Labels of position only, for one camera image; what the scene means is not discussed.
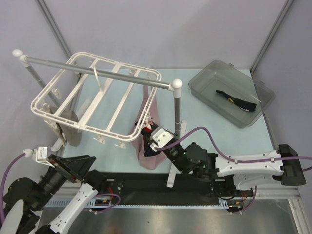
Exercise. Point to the pink cloth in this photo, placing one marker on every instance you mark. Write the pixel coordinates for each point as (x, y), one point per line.
(148, 158)

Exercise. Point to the navy Santa sock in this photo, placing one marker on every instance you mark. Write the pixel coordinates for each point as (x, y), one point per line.
(146, 133)

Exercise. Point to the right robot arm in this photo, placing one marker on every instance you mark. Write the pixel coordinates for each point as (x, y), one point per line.
(245, 171)

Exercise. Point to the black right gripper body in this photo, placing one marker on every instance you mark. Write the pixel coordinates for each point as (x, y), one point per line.
(151, 137)

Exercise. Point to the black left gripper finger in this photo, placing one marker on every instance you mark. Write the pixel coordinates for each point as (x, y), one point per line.
(77, 159)
(81, 169)

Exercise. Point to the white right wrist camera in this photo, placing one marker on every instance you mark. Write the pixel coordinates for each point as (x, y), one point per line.
(160, 138)

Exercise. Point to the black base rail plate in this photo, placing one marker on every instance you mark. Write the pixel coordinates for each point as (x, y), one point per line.
(150, 190)

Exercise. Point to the beige cloth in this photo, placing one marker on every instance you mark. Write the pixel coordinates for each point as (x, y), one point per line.
(67, 134)

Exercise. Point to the grey translucent plastic bin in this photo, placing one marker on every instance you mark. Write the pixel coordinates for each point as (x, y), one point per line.
(218, 75)

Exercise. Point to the navy belt-buckle sock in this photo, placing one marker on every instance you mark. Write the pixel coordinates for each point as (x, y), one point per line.
(242, 104)

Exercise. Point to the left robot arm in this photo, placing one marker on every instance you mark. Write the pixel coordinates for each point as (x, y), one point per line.
(25, 197)

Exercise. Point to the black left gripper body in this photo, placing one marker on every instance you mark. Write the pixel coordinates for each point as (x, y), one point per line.
(68, 170)

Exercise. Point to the metal drying rack stand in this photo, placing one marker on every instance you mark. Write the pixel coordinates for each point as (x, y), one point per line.
(174, 87)

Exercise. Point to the white plastic clip hanger frame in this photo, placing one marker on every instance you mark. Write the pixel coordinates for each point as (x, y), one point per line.
(110, 98)

